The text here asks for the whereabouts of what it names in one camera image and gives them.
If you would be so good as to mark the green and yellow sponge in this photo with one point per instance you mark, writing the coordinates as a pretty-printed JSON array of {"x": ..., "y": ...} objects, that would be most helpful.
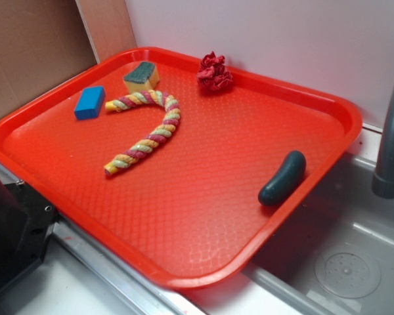
[{"x": 144, "y": 77}]

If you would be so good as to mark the blue rectangular block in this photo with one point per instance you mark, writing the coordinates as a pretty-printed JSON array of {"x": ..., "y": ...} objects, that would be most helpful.
[{"x": 89, "y": 103}]

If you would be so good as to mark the red plastic tray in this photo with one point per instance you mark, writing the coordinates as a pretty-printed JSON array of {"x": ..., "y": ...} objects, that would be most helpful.
[{"x": 187, "y": 215}]

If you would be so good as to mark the grey toy sink basin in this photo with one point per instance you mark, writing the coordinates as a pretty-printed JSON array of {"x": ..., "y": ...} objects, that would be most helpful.
[{"x": 333, "y": 255}]

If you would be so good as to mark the crumpled red cloth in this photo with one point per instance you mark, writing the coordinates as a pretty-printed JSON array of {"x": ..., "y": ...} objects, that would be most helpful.
[{"x": 212, "y": 74}]

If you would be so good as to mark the dark green toy cucumber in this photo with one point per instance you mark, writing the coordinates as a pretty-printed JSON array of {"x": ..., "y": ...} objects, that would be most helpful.
[{"x": 284, "y": 182}]

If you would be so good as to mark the multicolour twisted rope toy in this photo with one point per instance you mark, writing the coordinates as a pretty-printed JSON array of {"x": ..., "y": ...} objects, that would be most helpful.
[{"x": 160, "y": 135}]

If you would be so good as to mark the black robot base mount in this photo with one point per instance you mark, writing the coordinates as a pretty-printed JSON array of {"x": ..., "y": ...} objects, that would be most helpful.
[{"x": 26, "y": 222}]

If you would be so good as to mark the brown cardboard panel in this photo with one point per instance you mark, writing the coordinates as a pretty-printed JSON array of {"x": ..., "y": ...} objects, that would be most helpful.
[{"x": 45, "y": 43}]

